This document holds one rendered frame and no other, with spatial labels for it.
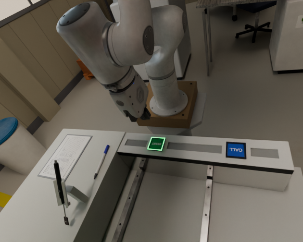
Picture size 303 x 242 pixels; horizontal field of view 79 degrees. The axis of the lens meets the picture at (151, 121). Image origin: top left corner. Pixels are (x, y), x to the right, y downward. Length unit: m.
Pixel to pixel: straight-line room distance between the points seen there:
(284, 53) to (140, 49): 2.15
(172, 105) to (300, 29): 1.70
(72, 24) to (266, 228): 0.69
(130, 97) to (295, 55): 2.15
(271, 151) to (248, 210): 0.20
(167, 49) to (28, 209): 0.72
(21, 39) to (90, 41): 2.93
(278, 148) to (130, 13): 0.53
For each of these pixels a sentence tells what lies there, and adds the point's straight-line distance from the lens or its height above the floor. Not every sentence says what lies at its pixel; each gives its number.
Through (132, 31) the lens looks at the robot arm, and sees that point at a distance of 0.32.
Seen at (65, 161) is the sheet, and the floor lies 0.97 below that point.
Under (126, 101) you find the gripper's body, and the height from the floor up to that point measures 1.23.
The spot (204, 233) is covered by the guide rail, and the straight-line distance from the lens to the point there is 0.64.
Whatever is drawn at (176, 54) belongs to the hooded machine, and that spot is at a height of 0.40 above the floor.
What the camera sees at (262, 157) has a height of 0.96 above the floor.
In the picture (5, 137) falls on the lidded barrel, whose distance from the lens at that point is 2.27.
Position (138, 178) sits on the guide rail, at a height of 0.85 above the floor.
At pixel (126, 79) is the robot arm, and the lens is 0.41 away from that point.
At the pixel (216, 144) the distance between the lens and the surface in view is 0.63.
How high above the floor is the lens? 1.48
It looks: 43 degrees down
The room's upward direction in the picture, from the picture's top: 23 degrees counter-clockwise
